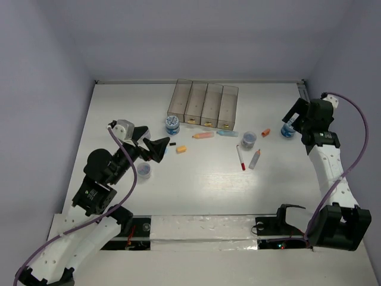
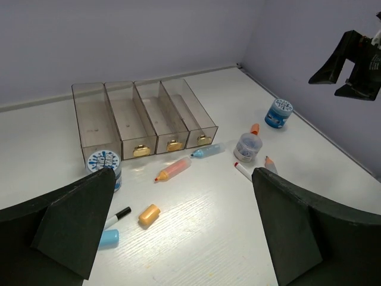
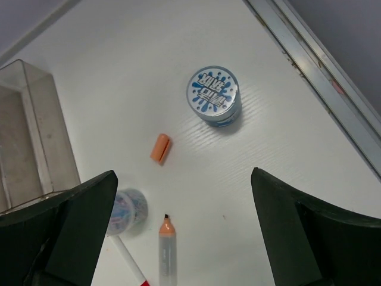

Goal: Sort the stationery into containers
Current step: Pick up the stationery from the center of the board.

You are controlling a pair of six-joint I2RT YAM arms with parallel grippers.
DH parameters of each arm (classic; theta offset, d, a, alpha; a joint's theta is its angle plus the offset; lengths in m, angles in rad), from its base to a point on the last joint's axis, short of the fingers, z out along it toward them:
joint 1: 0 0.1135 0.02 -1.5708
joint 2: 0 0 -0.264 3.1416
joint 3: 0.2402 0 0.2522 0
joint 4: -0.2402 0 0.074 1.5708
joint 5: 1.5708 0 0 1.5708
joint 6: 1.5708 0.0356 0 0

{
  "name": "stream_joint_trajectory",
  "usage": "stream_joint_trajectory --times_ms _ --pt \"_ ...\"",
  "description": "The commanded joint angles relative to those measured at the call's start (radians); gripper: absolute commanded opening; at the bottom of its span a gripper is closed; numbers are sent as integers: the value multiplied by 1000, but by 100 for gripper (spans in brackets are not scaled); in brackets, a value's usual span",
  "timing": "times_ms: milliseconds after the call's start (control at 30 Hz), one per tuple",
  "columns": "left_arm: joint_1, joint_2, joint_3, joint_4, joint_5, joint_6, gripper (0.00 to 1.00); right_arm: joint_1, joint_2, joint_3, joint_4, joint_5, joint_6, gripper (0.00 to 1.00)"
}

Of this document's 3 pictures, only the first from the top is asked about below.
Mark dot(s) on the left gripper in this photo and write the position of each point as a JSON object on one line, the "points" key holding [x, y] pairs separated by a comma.
{"points": [[157, 148]]}

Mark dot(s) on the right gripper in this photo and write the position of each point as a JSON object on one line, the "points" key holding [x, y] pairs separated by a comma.
{"points": [[300, 108]]}

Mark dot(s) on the blue paint jar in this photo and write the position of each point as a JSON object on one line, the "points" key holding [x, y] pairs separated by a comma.
{"points": [[287, 130], [172, 125]]}

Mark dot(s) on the paperclip jar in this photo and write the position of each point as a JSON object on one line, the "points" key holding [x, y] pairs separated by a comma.
{"points": [[248, 140], [144, 170]]}

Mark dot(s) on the orange highlighter cap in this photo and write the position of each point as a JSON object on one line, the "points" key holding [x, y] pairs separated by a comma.
{"points": [[265, 133]]}

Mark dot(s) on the clear pencil-shaped highlighter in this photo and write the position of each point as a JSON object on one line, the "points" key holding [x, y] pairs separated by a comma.
{"points": [[255, 159]]}

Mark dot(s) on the orange highlighter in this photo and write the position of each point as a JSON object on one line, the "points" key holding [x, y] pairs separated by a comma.
{"points": [[203, 135]]}

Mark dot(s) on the red whiteboard marker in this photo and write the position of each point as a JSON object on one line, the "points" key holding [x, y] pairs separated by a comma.
{"points": [[243, 167]]}

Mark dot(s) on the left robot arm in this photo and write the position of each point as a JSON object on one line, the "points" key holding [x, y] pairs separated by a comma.
{"points": [[96, 214]]}

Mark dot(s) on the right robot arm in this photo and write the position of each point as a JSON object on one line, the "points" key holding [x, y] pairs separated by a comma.
{"points": [[338, 221]]}

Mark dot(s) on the yellow highlighter cap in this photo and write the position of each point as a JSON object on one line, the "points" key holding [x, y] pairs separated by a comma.
{"points": [[181, 149]]}

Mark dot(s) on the transparent drawer bin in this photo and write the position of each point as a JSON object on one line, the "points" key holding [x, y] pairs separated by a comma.
{"points": [[227, 114], [179, 99], [212, 103], [195, 103]]}

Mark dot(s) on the blue highlighter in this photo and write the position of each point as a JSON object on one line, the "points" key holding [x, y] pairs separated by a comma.
{"points": [[228, 133]]}

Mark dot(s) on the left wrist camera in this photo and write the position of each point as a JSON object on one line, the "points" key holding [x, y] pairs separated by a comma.
{"points": [[123, 129]]}

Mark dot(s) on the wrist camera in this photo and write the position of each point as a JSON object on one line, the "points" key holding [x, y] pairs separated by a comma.
{"points": [[123, 129], [330, 98]]}

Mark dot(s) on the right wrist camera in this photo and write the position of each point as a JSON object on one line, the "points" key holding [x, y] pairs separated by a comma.
{"points": [[330, 98]]}

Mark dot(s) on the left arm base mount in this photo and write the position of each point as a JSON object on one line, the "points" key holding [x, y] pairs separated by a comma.
{"points": [[137, 238]]}

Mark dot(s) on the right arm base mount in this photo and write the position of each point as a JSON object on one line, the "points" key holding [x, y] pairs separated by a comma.
{"points": [[273, 232]]}

